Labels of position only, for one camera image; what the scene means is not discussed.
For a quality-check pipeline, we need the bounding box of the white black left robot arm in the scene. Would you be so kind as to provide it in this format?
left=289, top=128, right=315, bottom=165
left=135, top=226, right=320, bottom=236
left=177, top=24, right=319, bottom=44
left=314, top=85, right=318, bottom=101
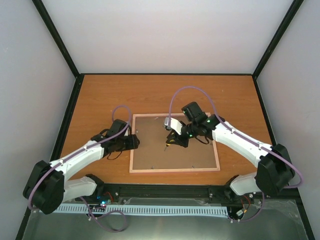
left=22, top=119, right=140, bottom=214

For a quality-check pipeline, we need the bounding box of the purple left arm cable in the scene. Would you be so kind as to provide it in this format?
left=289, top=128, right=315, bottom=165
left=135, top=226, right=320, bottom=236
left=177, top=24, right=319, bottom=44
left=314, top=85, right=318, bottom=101
left=27, top=105, right=133, bottom=210

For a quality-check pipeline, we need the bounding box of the black left corner post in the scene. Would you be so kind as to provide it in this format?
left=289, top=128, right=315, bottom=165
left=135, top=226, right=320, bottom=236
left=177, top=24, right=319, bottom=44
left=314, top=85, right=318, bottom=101
left=31, top=0, right=81, bottom=77

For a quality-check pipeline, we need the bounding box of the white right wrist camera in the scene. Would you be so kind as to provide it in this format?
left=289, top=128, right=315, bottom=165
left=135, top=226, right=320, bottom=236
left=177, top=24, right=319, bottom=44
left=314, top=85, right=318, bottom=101
left=163, top=117, right=184, bottom=135

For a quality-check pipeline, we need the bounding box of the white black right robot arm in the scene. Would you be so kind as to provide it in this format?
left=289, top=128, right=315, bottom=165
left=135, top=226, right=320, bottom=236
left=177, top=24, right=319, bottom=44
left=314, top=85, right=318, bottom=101
left=164, top=102, right=296, bottom=202

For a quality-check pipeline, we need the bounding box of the light blue slotted cable duct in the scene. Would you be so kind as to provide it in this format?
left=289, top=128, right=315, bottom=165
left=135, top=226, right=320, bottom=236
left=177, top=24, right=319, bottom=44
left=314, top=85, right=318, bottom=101
left=54, top=203, right=228, bottom=218

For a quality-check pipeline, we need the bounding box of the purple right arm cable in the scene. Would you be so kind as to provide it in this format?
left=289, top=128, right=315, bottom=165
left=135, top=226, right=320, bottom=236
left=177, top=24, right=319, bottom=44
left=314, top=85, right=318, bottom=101
left=168, top=85, right=305, bottom=188

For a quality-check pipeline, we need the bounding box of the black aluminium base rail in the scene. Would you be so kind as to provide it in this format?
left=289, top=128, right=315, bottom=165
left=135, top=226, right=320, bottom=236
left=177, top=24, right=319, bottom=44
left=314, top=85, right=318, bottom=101
left=94, top=182, right=300, bottom=207

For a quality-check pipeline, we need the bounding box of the black corner post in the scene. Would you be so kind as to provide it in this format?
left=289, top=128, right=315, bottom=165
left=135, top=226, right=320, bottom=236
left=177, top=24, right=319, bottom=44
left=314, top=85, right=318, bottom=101
left=252, top=0, right=305, bottom=76
left=31, top=0, right=81, bottom=77

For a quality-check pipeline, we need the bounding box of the pink picture frame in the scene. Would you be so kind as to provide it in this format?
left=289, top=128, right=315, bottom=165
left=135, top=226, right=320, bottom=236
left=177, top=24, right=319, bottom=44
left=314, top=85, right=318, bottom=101
left=129, top=113, right=221, bottom=174

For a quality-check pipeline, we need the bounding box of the black right corner post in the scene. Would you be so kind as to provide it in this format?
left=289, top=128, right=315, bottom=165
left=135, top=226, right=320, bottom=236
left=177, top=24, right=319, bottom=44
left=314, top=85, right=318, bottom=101
left=252, top=0, right=305, bottom=76

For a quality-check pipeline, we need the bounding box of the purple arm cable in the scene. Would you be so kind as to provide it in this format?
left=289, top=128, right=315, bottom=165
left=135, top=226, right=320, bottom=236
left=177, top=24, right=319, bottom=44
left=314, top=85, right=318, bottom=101
left=168, top=85, right=305, bottom=188
left=27, top=105, right=133, bottom=210

